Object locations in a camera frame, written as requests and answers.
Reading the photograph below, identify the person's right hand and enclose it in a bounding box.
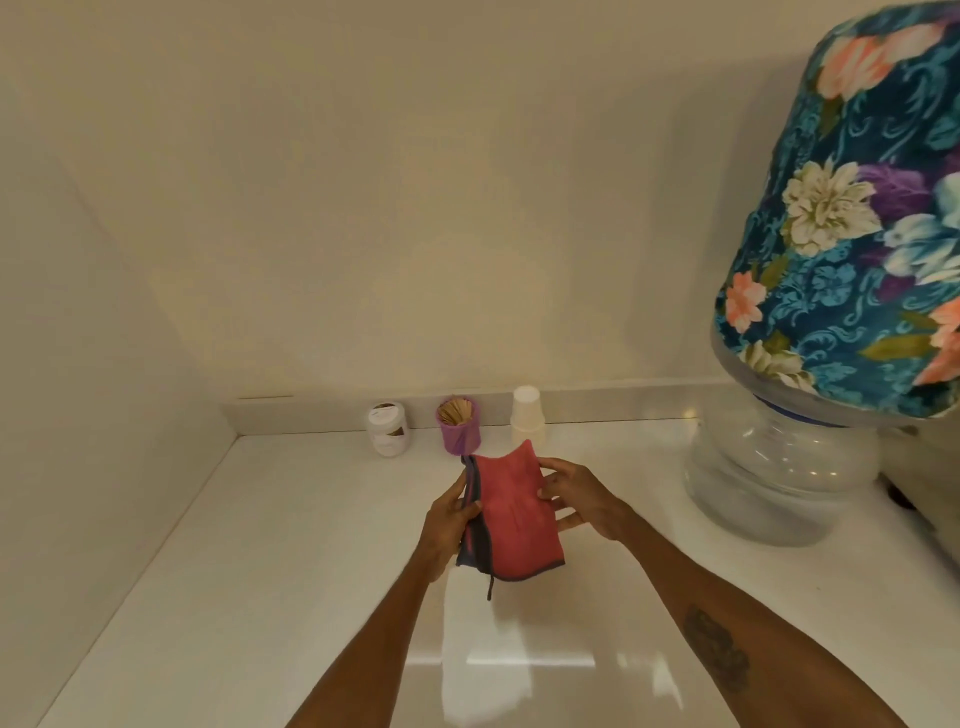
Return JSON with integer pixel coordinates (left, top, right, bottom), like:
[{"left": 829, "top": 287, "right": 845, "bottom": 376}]
[{"left": 536, "top": 458, "right": 637, "bottom": 543}]

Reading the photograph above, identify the person's left hand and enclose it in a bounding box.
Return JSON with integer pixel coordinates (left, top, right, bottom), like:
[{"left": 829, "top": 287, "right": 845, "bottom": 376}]
[{"left": 411, "top": 471, "right": 482, "bottom": 584}]

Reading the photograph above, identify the red cloth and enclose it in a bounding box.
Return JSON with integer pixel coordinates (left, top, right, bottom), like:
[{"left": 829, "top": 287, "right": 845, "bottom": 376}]
[{"left": 456, "top": 440, "right": 567, "bottom": 602}]

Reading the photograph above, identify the person's right forearm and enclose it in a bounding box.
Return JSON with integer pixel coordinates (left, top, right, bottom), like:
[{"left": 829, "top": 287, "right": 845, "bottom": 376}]
[{"left": 615, "top": 514, "right": 920, "bottom": 728}]

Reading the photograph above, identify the person's left forearm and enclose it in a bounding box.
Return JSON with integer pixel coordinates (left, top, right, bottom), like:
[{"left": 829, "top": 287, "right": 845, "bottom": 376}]
[{"left": 285, "top": 556, "right": 436, "bottom": 728}]

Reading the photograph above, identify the stack of white paper cups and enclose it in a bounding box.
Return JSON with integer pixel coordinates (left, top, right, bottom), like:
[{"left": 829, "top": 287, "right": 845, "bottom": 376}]
[{"left": 510, "top": 385, "right": 547, "bottom": 450}]

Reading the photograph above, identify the purple cup of wooden sticks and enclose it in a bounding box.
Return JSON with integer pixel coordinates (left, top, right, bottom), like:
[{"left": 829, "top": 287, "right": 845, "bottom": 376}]
[{"left": 436, "top": 396, "right": 481, "bottom": 456}]

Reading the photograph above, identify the white lidded jar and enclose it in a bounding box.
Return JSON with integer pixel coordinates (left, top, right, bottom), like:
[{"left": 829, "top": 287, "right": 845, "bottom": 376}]
[{"left": 366, "top": 402, "right": 411, "bottom": 458}]

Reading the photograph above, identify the clear water bottle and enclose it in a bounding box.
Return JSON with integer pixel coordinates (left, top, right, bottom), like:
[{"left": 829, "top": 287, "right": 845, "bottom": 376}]
[{"left": 682, "top": 341, "right": 882, "bottom": 547}]

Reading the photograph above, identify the floral fabric bottle cover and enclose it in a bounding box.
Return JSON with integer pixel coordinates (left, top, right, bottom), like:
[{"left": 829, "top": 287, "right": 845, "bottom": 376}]
[{"left": 713, "top": 2, "right": 960, "bottom": 418}]

